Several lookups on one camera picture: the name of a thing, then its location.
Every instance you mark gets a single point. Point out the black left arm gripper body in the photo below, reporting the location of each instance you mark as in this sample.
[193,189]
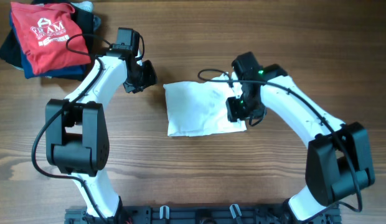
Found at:
[148,74]

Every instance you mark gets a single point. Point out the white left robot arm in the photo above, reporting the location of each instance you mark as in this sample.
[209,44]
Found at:
[76,134]

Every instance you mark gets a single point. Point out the white t-shirt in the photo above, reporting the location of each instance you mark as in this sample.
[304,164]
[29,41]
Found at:
[199,109]

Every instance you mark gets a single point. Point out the navy blue folded garment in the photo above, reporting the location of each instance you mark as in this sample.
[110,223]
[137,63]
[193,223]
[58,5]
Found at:
[21,63]

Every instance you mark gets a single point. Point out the grey folded garment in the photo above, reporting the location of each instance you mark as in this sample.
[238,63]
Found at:
[85,14]

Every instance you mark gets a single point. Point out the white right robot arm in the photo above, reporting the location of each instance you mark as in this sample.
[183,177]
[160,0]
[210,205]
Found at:
[338,163]

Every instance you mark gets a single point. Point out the black folded garment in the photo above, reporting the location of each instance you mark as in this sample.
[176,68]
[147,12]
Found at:
[10,50]

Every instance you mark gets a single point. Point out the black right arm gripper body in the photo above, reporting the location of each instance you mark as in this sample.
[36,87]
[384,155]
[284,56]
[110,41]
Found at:
[234,109]

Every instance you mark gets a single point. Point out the red folded t-shirt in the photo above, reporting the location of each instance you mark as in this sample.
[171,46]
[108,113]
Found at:
[50,40]

